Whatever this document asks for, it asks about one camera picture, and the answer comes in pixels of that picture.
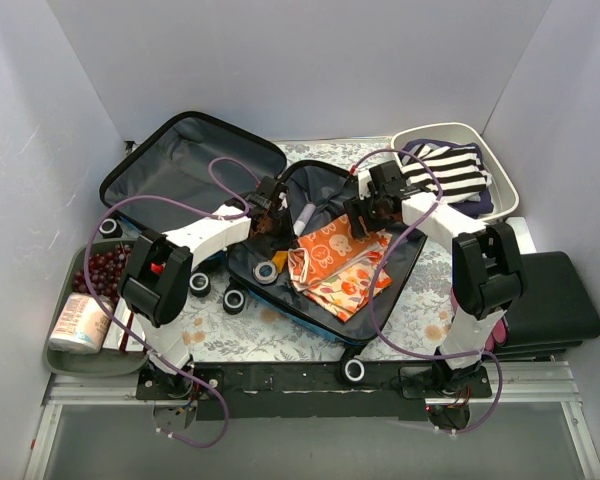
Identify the pink patterned packet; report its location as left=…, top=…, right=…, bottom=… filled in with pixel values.
left=48, top=293, right=110, bottom=355

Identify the black storage box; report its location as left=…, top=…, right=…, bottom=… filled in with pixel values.
left=494, top=252, right=600, bottom=358

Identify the blue fish-print suitcase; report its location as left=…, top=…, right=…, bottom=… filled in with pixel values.
left=99, top=112, right=425, bottom=352

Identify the cream plastic basin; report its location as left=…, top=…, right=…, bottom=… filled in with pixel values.
left=390, top=122, right=519, bottom=222

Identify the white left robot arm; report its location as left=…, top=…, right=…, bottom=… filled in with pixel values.
left=118, top=177, right=293, bottom=400

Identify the dark purple garment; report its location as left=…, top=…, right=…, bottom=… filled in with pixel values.
left=404, top=138, right=496, bottom=219

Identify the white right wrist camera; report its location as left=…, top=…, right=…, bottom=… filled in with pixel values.
left=350, top=167, right=375, bottom=199

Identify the orange floral cloth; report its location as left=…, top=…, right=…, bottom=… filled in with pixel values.
left=304, top=256, right=380, bottom=323

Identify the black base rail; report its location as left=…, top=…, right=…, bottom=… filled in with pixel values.
left=134, top=359, right=491, bottom=421

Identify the white device at right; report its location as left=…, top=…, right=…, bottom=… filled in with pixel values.
left=505, top=217, right=537, bottom=254

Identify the floral fern table mat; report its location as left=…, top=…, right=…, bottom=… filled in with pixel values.
left=179, top=137, right=453, bottom=363

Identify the grey garment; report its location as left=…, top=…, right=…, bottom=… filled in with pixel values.
left=466, top=193, right=482, bottom=203

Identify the black white striped cloth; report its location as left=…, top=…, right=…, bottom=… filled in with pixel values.
left=398, top=140, right=494, bottom=197

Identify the dark green tray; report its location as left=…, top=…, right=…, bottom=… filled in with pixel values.
left=42, top=246, right=149, bottom=378

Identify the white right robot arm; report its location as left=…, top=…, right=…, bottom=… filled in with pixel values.
left=344, top=161, right=527, bottom=398

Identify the dark red grape bunch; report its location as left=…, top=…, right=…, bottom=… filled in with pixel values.
left=88, top=242, right=131, bottom=306

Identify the white small box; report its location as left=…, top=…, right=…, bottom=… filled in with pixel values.
left=102, top=299, right=132, bottom=352
left=126, top=318, right=146, bottom=353

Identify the orange bunny print towel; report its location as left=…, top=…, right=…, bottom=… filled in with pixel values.
left=287, top=215, right=392, bottom=291

